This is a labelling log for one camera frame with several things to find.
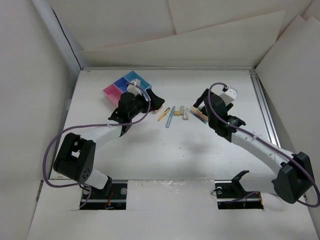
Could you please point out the right aluminium rail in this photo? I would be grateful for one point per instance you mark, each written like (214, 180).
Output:
(266, 114)

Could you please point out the pink container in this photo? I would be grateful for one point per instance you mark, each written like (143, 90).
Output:
(113, 94)

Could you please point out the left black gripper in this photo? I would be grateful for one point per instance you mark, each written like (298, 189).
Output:
(155, 102)

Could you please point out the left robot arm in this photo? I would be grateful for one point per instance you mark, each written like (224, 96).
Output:
(75, 159)

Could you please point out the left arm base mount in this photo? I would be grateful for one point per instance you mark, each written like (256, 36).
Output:
(115, 200)

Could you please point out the light blue container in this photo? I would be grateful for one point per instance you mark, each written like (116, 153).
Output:
(132, 75)

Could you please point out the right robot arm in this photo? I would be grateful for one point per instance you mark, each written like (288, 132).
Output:
(292, 174)

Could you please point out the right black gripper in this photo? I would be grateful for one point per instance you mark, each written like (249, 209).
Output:
(201, 99)

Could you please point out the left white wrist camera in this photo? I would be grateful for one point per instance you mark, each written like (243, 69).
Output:
(133, 87)

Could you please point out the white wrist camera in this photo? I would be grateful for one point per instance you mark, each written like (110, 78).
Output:
(133, 87)
(228, 95)

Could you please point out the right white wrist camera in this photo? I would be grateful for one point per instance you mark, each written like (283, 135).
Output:
(228, 95)

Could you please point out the yellow utility knife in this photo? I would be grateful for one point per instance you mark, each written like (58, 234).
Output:
(164, 113)

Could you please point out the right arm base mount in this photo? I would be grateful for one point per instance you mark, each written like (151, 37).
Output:
(230, 194)

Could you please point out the dark blue container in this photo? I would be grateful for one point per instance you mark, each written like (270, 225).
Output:
(122, 84)

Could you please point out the pack of coloured crayons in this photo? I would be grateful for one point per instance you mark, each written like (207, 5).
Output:
(199, 114)

